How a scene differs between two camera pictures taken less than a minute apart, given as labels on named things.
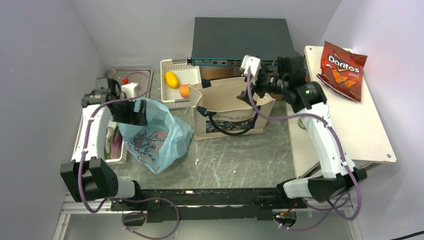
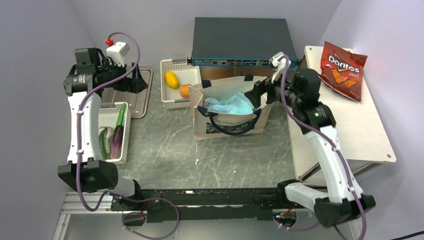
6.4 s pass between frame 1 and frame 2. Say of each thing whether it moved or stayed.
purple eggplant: stayed
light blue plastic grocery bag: moved
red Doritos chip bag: stayed
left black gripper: moved
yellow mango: stayed
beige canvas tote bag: stayed
